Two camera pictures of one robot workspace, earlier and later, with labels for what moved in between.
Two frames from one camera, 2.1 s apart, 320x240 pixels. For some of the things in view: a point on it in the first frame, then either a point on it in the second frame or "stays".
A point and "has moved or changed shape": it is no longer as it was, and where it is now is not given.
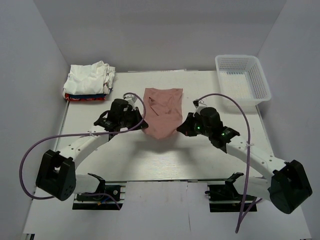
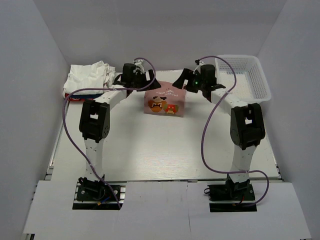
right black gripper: [186, 128] -> [185, 75]
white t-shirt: [94, 79] stays
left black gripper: [138, 118] -> [143, 76]
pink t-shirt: [164, 111] has moved or changed shape
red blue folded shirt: [85, 97] stays
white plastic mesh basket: [243, 78] stays
